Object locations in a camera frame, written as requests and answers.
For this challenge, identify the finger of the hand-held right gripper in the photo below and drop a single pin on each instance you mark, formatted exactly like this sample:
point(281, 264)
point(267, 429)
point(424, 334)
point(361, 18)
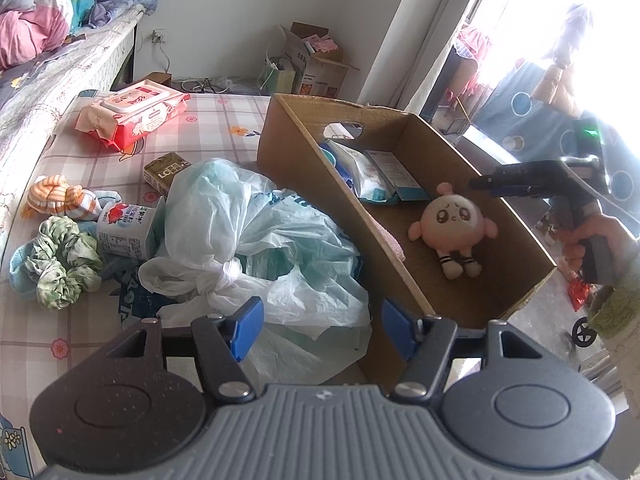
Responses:
point(515, 177)

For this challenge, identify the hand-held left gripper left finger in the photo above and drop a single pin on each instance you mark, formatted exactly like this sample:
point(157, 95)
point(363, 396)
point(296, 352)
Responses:
point(247, 327)

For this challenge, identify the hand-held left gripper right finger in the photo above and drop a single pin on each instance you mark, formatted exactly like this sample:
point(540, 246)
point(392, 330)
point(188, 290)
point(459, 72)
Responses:
point(397, 327)

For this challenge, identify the long cardboard box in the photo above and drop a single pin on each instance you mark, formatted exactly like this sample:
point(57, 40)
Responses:
point(500, 240)

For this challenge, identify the pink plush toy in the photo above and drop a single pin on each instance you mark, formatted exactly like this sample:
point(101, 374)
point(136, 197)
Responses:
point(452, 220)

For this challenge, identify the pink knitted cloth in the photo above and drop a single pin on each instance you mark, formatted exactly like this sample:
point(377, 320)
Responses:
point(390, 242)

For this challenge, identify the white teal plastic bag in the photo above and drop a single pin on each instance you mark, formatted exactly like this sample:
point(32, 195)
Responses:
point(215, 225)

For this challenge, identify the white blue tissue packet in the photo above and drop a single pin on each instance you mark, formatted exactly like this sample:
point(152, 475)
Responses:
point(367, 175)

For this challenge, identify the gold drink carton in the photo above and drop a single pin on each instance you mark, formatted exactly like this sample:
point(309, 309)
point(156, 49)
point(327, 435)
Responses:
point(162, 170)

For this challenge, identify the green tie-dye scrunchie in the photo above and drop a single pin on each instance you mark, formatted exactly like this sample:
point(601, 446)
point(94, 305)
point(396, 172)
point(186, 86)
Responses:
point(60, 260)

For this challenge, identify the light blue sock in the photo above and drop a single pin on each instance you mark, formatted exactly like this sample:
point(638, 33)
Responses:
point(22, 275)

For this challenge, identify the orange striped sock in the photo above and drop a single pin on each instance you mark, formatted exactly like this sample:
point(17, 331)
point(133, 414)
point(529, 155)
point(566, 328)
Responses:
point(55, 197)

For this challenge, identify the person's right forearm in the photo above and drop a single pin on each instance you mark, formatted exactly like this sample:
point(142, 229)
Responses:
point(617, 312)

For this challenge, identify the person's right hand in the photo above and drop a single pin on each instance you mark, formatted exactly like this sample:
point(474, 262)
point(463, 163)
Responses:
point(620, 247)

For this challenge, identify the grey cabinet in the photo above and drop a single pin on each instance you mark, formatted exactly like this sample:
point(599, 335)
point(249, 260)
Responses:
point(495, 147)

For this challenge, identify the blue dotted hanging cloth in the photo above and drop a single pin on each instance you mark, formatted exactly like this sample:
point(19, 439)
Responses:
point(530, 105)

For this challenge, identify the beige hanging coat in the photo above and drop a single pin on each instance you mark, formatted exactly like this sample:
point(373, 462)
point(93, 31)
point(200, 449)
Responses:
point(565, 70)

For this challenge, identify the blue printed plastic bag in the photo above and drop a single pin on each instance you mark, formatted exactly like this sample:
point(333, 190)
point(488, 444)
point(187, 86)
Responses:
point(132, 300)

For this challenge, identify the blue white carton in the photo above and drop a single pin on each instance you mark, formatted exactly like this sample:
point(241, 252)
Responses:
point(395, 175)

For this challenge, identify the red floor wrapper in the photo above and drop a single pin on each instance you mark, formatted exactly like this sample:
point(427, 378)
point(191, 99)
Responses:
point(580, 294)

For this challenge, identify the pink hanging clothes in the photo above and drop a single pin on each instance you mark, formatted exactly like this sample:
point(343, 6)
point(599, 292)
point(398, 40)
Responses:
point(472, 55)

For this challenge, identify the black stroller wheel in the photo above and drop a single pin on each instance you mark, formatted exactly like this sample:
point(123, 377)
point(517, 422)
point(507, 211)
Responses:
point(585, 332)

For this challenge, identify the sheer white curtain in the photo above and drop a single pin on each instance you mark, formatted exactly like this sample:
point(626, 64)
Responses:
point(450, 10)

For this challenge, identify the blue round packet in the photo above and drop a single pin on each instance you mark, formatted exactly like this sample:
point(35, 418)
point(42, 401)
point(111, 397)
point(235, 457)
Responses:
point(330, 157)

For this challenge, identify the checked floral mat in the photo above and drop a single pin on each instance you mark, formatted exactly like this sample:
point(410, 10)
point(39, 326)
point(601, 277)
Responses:
point(220, 115)

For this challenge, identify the open cardboard box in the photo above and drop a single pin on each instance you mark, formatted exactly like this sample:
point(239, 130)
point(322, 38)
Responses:
point(320, 70)

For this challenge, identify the red wet wipes pack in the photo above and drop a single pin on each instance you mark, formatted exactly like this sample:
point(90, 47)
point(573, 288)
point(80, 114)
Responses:
point(135, 112)

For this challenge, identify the white green paper bag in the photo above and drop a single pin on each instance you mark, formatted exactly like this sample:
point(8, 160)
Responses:
point(277, 80)

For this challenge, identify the small brown box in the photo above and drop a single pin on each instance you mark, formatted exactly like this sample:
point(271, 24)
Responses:
point(159, 79)

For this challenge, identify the white quilted mattress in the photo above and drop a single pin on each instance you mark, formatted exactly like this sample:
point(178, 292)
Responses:
point(65, 75)

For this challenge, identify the dark grey floral bedsheet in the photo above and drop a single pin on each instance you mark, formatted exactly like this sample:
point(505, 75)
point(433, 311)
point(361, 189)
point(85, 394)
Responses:
point(20, 80)

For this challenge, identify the blue purple crumpled cloth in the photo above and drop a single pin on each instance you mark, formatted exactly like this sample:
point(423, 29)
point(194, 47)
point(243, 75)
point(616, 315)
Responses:
point(117, 7)

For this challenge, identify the teal pillow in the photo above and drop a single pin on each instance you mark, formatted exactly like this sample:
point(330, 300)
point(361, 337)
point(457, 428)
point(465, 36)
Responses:
point(80, 5)

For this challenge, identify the pink grey floral quilt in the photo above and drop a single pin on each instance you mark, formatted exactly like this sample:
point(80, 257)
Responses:
point(30, 15)

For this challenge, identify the wall socket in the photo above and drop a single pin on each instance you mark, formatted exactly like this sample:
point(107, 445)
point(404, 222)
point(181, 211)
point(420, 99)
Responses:
point(160, 36)

